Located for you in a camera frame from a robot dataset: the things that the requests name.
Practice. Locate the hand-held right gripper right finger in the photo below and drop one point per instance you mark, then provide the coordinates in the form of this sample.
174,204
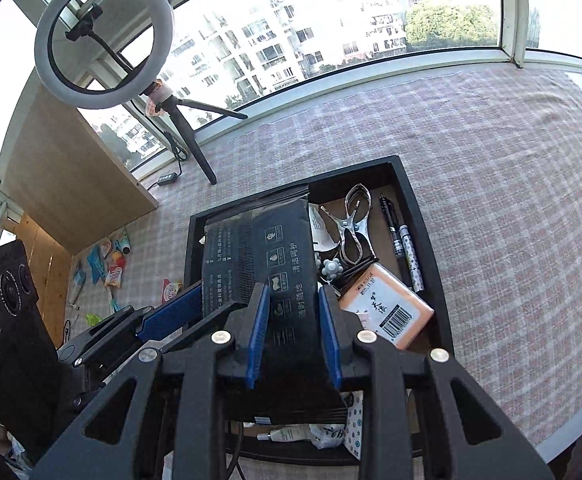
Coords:
330,340

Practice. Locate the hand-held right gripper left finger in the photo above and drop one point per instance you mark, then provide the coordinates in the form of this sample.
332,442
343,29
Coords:
257,340

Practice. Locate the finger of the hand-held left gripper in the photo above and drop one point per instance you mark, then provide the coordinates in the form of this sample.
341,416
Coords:
171,312

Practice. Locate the black wipes packet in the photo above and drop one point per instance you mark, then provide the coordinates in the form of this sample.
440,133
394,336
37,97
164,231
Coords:
286,260

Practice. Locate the silver metal clip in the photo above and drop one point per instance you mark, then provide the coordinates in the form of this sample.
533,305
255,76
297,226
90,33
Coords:
353,240

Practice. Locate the black tray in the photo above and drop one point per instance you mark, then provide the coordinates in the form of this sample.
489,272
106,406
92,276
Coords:
421,210

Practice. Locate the orange white food sachet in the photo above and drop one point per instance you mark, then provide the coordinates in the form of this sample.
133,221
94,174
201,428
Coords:
114,277

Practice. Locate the orange white barcode box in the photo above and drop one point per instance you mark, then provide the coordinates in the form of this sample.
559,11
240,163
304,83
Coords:
386,300

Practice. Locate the grey flower-shaped trinket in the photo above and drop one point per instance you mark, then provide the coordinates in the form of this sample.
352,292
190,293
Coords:
331,270

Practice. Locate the pine plank panel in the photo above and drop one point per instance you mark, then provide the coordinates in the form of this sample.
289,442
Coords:
46,270

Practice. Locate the yellow red cartoon toy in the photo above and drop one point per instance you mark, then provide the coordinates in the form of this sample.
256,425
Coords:
117,262

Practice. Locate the green packet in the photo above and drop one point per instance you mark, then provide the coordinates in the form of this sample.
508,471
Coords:
93,319

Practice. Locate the teal hand cream tube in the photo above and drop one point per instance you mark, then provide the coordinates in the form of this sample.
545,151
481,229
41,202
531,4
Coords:
123,241

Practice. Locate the blue packet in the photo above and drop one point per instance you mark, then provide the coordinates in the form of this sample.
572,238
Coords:
95,265

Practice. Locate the small white tube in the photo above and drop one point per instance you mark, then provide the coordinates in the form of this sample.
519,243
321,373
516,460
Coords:
286,434

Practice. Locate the white dotted pen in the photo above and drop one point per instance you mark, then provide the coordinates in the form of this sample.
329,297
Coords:
413,265

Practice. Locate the black pen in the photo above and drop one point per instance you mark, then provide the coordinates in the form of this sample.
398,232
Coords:
391,225

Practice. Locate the black inline remote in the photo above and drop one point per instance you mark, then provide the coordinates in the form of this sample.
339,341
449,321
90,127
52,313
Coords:
169,178

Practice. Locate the light wooden board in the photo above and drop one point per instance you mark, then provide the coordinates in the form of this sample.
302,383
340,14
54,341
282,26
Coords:
71,175

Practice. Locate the pink label tag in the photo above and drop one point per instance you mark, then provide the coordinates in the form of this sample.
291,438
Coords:
156,100

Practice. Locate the white window frame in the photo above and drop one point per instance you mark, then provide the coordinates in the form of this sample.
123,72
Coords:
513,10

